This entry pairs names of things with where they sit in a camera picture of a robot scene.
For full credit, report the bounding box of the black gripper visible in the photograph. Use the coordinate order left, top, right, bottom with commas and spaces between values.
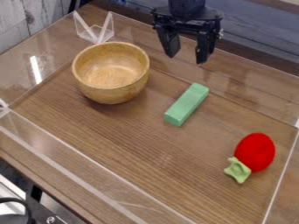
151, 6, 224, 64

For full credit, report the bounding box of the green rectangular block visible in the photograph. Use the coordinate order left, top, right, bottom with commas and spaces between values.
163, 83, 210, 127

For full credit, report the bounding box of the clear acrylic corner bracket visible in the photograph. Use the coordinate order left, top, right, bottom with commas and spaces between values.
72, 11, 115, 44

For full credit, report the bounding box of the red plush ball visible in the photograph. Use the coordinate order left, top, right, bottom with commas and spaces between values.
234, 133, 277, 172

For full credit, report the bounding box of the black cable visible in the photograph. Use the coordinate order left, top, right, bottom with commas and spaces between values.
0, 197, 36, 224

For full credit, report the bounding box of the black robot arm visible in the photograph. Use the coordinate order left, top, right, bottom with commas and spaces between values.
151, 0, 224, 64

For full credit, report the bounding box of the brown wooden bowl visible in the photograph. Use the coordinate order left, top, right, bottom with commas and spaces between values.
71, 41, 150, 104

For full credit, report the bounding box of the light green plastic toy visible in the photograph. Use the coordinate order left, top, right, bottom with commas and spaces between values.
224, 157, 251, 184

